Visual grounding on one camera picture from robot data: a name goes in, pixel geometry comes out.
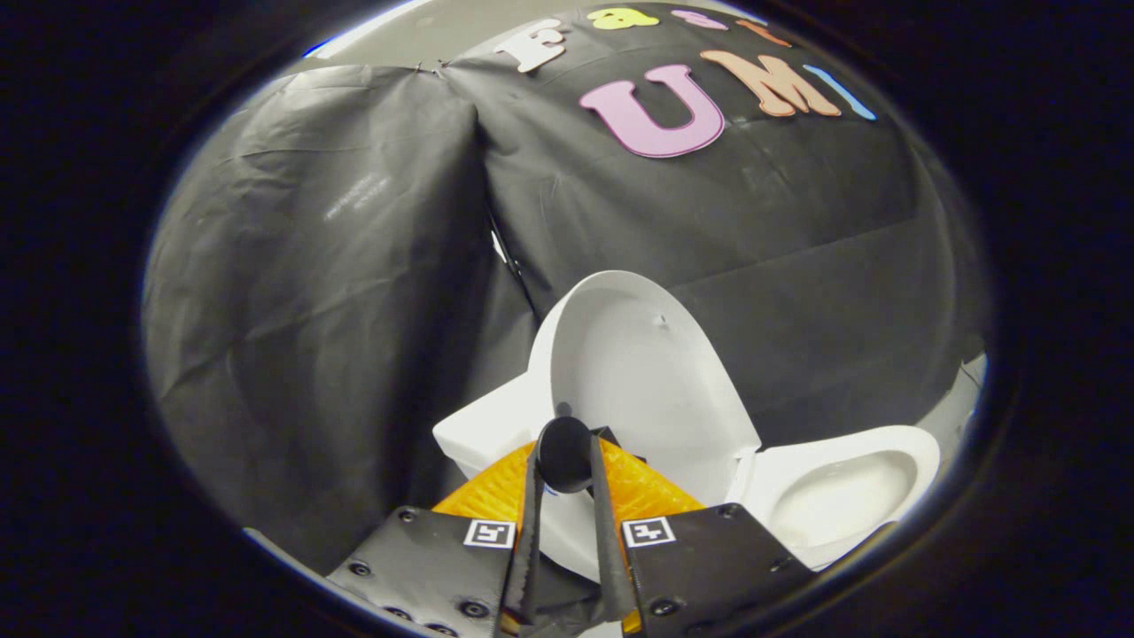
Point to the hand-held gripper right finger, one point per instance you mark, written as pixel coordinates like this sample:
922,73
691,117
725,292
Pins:
609,549

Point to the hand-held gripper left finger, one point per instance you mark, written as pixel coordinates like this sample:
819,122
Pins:
530,549

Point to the black round knob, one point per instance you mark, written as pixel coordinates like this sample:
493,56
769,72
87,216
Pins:
564,454

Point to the white toilet lid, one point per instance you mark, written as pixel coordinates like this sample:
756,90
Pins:
647,381

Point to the white toilet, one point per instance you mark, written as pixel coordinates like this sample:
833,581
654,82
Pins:
842,487

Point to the black backdrop cloth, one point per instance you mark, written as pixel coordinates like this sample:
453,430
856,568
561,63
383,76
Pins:
337,310

